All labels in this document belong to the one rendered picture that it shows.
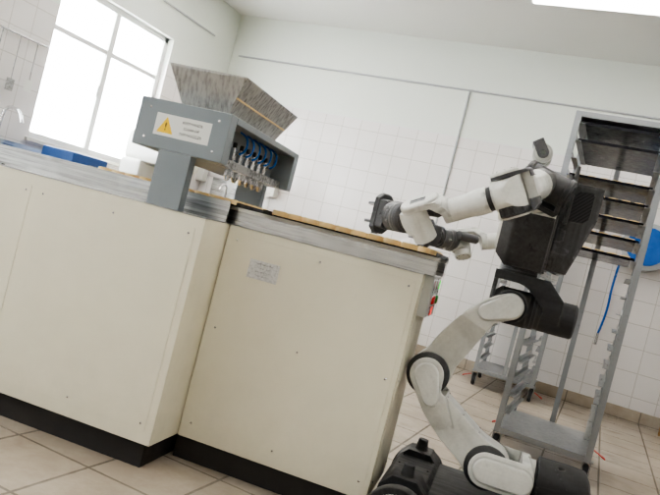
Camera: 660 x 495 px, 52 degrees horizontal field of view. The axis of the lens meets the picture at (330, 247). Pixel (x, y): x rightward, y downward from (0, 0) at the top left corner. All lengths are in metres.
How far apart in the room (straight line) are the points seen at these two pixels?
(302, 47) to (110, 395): 5.59
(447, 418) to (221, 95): 1.31
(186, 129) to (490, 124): 4.66
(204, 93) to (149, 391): 1.00
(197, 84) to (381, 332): 1.03
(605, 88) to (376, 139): 2.14
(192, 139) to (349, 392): 0.96
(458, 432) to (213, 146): 1.22
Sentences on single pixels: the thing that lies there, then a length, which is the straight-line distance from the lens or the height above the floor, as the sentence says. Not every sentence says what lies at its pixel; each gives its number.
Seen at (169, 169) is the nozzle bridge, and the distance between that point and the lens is 2.27.
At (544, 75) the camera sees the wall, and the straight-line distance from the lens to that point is 6.67.
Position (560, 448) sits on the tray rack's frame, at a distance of 3.68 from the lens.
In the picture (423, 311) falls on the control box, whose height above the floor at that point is 0.72.
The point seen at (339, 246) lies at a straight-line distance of 2.25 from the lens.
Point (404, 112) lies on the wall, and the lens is 6.83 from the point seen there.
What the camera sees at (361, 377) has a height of 0.46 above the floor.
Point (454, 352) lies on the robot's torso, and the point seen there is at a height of 0.61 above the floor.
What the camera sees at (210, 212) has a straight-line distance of 2.35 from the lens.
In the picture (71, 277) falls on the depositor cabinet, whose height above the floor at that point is 0.53.
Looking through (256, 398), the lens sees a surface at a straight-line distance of 2.35.
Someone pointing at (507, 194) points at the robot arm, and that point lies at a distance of 1.83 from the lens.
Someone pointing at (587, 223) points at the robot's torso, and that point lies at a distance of 2.26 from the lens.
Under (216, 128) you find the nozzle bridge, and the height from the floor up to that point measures 1.13.
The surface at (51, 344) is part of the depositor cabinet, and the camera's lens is 2.47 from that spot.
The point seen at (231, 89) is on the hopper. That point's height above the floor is 1.27.
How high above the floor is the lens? 0.88
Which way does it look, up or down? 1 degrees down
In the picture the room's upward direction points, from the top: 14 degrees clockwise
